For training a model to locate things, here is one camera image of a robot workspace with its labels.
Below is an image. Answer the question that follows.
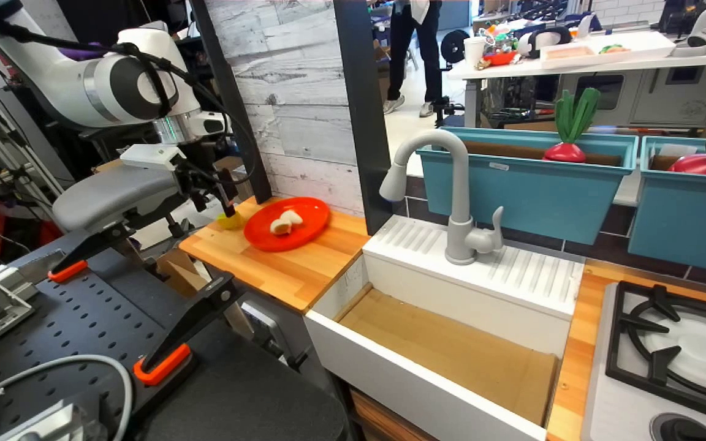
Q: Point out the red bowl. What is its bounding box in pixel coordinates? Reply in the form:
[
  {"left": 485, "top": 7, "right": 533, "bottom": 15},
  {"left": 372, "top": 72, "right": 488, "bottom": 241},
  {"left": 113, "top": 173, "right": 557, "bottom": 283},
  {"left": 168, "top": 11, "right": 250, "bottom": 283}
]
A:
[{"left": 484, "top": 50, "right": 519, "bottom": 70}]

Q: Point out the black vertical post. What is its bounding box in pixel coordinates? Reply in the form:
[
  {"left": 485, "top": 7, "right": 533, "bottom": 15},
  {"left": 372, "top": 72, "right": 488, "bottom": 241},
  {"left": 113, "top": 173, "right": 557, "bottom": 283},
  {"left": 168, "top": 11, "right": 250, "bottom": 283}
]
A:
[{"left": 334, "top": 0, "right": 396, "bottom": 239}]

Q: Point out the black rounded cover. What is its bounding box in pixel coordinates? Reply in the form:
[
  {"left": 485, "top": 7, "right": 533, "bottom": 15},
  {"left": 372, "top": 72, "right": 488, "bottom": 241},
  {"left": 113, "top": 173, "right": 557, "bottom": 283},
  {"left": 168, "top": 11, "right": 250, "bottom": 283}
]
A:
[{"left": 136, "top": 321, "right": 354, "bottom": 441}]

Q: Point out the black perforated board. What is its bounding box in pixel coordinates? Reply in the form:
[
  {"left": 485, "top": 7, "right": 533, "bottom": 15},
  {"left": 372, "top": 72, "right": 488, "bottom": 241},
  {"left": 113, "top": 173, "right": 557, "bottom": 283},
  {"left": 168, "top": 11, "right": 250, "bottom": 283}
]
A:
[{"left": 0, "top": 245, "right": 233, "bottom": 436}]

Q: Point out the grey cable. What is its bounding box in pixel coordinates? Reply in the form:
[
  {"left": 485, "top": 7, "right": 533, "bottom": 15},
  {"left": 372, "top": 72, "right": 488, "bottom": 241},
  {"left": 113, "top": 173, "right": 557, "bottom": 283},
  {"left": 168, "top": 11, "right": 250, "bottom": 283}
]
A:
[{"left": 0, "top": 354, "right": 138, "bottom": 441}]

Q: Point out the grey office chair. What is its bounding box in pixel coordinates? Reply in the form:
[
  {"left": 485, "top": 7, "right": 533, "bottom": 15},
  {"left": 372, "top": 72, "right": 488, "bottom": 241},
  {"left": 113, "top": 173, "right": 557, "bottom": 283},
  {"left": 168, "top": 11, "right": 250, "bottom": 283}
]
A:
[{"left": 43, "top": 120, "right": 240, "bottom": 247}]

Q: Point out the black slanted post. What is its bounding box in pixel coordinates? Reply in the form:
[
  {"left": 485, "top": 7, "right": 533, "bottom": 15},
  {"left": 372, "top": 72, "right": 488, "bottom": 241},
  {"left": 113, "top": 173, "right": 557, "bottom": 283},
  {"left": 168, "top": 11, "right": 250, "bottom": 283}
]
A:
[{"left": 188, "top": 0, "right": 274, "bottom": 207}]

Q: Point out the orange round plate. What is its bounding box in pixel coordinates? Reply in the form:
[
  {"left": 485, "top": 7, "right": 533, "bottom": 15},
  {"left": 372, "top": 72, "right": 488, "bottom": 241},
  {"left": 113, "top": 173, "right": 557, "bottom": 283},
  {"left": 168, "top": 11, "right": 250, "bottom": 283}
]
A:
[{"left": 242, "top": 197, "right": 334, "bottom": 256}]

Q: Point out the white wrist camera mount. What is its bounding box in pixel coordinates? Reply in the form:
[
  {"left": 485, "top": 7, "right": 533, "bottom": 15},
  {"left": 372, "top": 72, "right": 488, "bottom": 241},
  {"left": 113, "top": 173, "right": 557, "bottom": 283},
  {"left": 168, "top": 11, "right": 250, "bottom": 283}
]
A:
[{"left": 119, "top": 142, "right": 188, "bottom": 174}]

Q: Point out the white work table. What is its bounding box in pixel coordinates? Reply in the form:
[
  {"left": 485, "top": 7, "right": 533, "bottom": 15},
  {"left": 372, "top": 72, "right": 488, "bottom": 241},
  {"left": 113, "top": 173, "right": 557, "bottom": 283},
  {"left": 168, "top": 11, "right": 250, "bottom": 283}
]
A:
[{"left": 459, "top": 29, "right": 706, "bottom": 130}]

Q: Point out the small white toy food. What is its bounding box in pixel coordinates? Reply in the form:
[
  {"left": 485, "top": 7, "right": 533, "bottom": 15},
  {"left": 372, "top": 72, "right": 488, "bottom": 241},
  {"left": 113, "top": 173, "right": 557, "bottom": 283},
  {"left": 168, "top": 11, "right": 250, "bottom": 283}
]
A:
[{"left": 268, "top": 208, "right": 306, "bottom": 239}]

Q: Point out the person in dark trousers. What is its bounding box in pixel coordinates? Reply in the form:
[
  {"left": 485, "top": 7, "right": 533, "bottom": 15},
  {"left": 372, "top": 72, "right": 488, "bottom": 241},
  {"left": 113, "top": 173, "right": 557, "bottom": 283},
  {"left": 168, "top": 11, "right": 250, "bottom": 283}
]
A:
[{"left": 380, "top": 0, "right": 447, "bottom": 120}]

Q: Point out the black orange bar clamp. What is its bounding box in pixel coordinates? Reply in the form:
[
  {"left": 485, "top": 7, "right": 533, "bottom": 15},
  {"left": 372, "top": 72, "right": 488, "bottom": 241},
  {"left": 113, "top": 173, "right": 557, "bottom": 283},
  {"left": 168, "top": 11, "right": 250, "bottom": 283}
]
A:
[
  {"left": 44, "top": 228, "right": 128, "bottom": 288},
  {"left": 130, "top": 274, "right": 240, "bottom": 389}
]

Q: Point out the small yellow toy block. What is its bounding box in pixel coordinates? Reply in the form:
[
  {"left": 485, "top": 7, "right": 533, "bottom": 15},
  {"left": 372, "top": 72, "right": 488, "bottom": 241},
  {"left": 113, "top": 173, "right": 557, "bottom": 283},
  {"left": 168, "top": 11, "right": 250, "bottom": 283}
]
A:
[{"left": 213, "top": 208, "right": 249, "bottom": 233}]

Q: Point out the white toy sink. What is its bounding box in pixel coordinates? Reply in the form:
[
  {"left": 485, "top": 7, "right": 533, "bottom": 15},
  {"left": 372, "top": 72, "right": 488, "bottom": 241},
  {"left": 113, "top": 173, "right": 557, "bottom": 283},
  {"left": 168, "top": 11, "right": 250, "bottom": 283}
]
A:
[{"left": 301, "top": 214, "right": 586, "bottom": 441}]

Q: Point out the grey toy faucet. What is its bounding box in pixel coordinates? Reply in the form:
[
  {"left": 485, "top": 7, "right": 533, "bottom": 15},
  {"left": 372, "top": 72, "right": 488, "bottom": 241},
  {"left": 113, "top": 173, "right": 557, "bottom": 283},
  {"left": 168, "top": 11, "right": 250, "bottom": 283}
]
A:
[{"left": 378, "top": 127, "right": 507, "bottom": 267}]

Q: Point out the teal planter box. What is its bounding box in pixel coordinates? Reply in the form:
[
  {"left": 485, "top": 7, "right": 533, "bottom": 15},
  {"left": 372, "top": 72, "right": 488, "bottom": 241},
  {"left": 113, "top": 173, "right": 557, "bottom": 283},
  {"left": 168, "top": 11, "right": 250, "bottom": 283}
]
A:
[
  {"left": 416, "top": 125, "right": 643, "bottom": 247},
  {"left": 626, "top": 133, "right": 706, "bottom": 279}
]

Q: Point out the toy gas stove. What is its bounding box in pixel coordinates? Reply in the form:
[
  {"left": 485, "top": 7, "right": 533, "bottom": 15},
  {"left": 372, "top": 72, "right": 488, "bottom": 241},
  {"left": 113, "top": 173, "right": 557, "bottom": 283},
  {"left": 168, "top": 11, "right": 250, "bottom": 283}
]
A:
[{"left": 582, "top": 279, "right": 706, "bottom": 441}]

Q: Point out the brown cardboard box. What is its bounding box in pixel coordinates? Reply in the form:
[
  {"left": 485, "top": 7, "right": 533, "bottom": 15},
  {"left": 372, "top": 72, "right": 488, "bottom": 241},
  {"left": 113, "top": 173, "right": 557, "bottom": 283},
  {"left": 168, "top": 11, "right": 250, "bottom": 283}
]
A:
[{"left": 213, "top": 154, "right": 255, "bottom": 204}]

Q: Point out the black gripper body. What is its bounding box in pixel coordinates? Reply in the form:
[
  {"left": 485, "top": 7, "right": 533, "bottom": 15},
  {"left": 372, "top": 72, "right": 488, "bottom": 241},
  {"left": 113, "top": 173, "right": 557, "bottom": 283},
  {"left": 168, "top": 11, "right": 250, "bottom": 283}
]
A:
[{"left": 171, "top": 154, "right": 225, "bottom": 204}]

